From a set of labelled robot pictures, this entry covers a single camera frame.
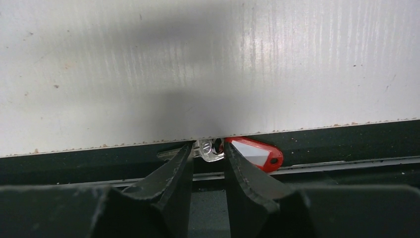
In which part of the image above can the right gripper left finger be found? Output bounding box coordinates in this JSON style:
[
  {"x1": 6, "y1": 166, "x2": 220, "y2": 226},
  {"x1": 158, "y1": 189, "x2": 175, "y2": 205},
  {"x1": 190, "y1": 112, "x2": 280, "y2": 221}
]
[{"x1": 0, "y1": 143, "x2": 193, "y2": 238}]

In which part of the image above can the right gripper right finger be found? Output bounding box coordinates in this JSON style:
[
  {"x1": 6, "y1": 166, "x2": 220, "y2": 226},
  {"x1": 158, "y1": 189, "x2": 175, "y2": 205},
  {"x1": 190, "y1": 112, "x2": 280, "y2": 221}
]
[{"x1": 224, "y1": 142, "x2": 420, "y2": 238}]

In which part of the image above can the aluminium front rail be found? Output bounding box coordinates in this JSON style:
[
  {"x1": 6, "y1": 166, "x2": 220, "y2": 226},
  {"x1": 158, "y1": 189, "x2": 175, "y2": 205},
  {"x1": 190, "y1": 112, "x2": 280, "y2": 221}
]
[{"x1": 54, "y1": 156, "x2": 420, "y2": 187}]

